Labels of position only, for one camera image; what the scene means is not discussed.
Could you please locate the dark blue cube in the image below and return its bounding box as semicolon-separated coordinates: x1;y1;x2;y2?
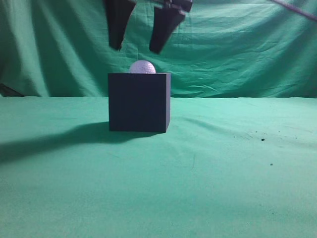
107;73;171;133

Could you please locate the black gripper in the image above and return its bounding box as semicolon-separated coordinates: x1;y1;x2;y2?
104;0;193;54

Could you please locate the white dimpled golf ball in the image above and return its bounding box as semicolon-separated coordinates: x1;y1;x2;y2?
129;60;156;74

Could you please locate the grey cable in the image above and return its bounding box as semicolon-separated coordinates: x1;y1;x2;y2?
271;0;317;21

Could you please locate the green backdrop cloth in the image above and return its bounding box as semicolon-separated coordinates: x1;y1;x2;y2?
0;0;317;98

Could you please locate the green table cloth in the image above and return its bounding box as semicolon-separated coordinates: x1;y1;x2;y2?
0;97;317;238

